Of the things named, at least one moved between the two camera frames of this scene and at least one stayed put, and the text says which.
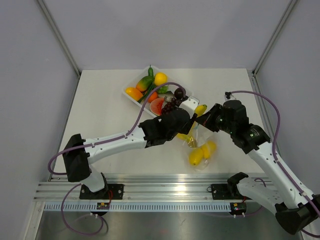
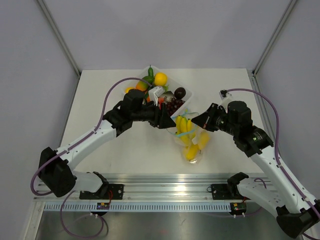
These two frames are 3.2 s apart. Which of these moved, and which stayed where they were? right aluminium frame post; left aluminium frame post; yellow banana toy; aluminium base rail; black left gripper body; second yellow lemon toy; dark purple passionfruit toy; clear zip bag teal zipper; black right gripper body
Moved: clear zip bag teal zipper; black left gripper body; yellow banana toy
Stayed: second yellow lemon toy; dark purple passionfruit toy; right aluminium frame post; aluminium base rail; black right gripper body; left aluminium frame post
